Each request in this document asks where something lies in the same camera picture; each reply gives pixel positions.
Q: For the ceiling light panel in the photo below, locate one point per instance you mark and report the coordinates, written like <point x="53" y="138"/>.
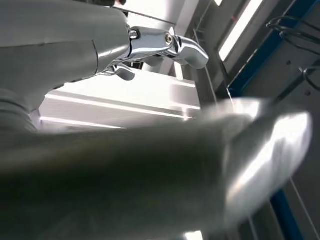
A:
<point x="217" y="2"/>
<point x="237" y="30"/>

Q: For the white podium with light strips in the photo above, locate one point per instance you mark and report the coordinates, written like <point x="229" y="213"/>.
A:
<point x="124" y="99"/>

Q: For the blue steel storage rack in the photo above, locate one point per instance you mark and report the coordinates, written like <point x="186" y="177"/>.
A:
<point x="263" y="49"/>

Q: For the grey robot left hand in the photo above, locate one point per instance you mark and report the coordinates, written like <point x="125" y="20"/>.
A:
<point x="62" y="39"/>

